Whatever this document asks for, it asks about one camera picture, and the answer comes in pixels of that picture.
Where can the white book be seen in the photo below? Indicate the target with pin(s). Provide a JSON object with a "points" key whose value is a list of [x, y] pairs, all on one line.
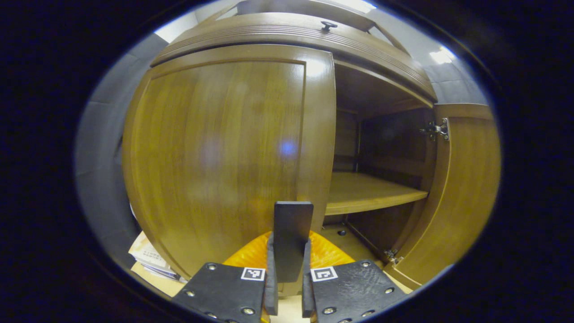
{"points": [[172, 276]]}

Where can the metal door hinge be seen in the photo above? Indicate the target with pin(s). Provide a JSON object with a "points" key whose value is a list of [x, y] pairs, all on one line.
{"points": [[437, 130], [393, 257]]}

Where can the wooden inner shelf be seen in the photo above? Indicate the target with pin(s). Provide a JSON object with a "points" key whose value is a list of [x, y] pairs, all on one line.
{"points": [[367, 190]]}

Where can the large ceiling light panel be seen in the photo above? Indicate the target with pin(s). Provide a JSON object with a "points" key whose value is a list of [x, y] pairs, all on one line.
{"points": [[358, 5]]}

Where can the wooden double-door shoe cabinet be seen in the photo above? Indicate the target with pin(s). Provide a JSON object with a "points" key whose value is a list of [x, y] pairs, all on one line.
{"points": [[381, 67]]}

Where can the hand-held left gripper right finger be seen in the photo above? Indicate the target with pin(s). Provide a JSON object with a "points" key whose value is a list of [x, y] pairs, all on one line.
{"points": [[354, 291]]}

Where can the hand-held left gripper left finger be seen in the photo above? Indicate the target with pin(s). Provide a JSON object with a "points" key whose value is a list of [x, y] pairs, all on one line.
{"points": [[224, 291]]}

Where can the wooden shoe cabinet door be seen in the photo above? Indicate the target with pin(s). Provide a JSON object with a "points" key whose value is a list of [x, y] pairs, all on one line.
{"points": [[215, 157], [462, 193]]}

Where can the small ceiling light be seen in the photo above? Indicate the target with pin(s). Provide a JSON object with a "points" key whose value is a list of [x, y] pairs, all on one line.
{"points": [[441, 55]]}

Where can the beige cover book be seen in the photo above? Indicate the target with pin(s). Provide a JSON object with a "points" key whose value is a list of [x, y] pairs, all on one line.
{"points": [[150, 255]]}

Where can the black drawer knob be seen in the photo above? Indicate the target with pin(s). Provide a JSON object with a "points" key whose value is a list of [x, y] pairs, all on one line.
{"points": [[328, 25]]}

